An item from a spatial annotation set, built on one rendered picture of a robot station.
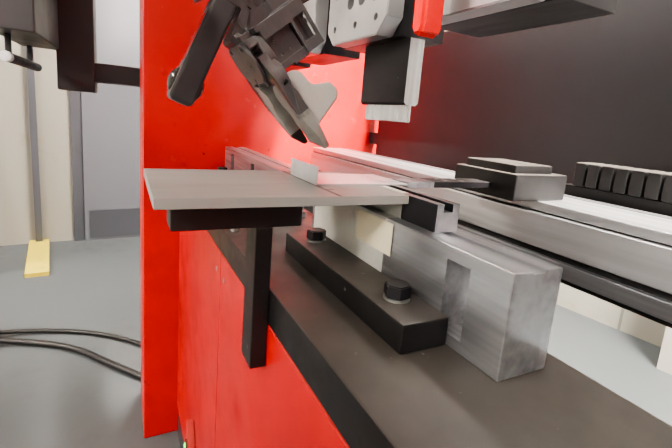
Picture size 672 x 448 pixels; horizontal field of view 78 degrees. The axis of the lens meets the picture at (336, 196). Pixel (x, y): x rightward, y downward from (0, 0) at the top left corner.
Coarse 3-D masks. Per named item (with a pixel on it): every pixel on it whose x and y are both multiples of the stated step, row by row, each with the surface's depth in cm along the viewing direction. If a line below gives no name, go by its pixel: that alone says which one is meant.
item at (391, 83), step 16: (368, 48) 55; (384, 48) 52; (400, 48) 49; (416, 48) 48; (368, 64) 55; (384, 64) 52; (400, 64) 49; (416, 64) 48; (368, 80) 55; (384, 80) 52; (400, 80) 49; (416, 80) 49; (368, 96) 55; (384, 96) 52; (400, 96) 49; (416, 96) 49; (368, 112) 57; (384, 112) 54; (400, 112) 51
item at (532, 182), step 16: (480, 160) 64; (496, 160) 64; (512, 160) 67; (464, 176) 65; (480, 176) 63; (496, 176) 60; (512, 176) 57; (528, 176) 58; (544, 176) 59; (560, 176) 61; (480, 192) 63; (496, 192) 60; (512, 192) 57; (528, 192) 58; (544, 192) 60; (560, 192) 62
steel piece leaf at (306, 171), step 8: (296, 160) 53; (296, 168) 53; (304, 168) 51; (312, 168) 49; (296, 176) 54; (304, 176) 51; (312, 176) 49; (320, 176) 54; (328, 176) 55; (336, 176) 55; (344, 176) 56; (352, 176) 57; (360, 176) 57; (320, 184) 48; (328, 184) 49; (336, 184) 49; (344, 184) 50; (352, 184) 50; (360, 184) 51; (368, 184) 51; (376, 184) 52; (384, 184) 52
